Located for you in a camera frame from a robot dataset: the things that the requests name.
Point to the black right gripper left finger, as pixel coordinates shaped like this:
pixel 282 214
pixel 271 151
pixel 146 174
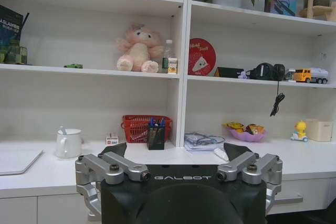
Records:
pixel 110 162

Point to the dark book with white lettering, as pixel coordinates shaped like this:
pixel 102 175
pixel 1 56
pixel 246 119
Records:
pixel 9 35

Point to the clear plastic water bottle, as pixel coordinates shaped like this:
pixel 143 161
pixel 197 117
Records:
pixel 167 56

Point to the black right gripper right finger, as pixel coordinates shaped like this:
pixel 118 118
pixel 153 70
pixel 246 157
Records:
pixel 252 163

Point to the colourful picture card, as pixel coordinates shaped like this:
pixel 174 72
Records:
pixel 281 1

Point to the green camouflage block toy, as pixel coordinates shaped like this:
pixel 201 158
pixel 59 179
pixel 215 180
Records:
pixel 14 54

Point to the cream square container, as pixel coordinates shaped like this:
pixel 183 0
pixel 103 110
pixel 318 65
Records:
pixel 319 129

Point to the black pen holder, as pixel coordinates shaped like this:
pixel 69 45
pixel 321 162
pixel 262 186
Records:
pixel 156 137

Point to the small green toy car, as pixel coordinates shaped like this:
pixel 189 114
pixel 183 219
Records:
pixel 73 65

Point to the wooden stand with plant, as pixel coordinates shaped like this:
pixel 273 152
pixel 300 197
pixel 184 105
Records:
pixel 316 5

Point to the purple shell shaped snack dish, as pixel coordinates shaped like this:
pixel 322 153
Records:
pixel 246 132

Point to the small red white box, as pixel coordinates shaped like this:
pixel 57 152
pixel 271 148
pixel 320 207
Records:
pixel 113 139

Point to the folded blue white cloth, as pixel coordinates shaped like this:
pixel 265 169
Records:
pixel 202 141

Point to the white flat tablet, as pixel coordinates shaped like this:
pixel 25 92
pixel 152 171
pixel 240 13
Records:
pixel 18 159

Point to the black triangular box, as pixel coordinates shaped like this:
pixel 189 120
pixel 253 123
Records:
pixel 228 72

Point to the white ceramic mug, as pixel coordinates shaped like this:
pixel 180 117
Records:
pixel 68 143

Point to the round red sign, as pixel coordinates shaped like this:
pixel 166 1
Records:
pixel 201 56

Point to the white shelf unit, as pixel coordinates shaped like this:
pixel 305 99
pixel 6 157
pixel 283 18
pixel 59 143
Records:
pixel 173 58

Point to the yellow duck figurine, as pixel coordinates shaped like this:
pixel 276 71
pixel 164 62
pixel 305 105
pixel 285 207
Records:
pixel 299 131

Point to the pink plush toy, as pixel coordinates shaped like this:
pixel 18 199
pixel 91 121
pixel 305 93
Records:
pixel 139 48

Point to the red plastic basket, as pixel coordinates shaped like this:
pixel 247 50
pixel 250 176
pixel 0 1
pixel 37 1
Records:
pixel 139 128

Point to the yellow toy truck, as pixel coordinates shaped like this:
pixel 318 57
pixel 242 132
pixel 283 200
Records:
pixel 307 75

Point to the small purple figurine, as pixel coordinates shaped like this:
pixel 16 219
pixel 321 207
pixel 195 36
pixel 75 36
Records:
pixel 243 74

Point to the small yellow drink carton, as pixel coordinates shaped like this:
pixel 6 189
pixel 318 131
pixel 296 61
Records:
pixel 172 65

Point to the black headphones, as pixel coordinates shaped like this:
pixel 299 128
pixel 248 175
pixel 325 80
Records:
pixel 266 72

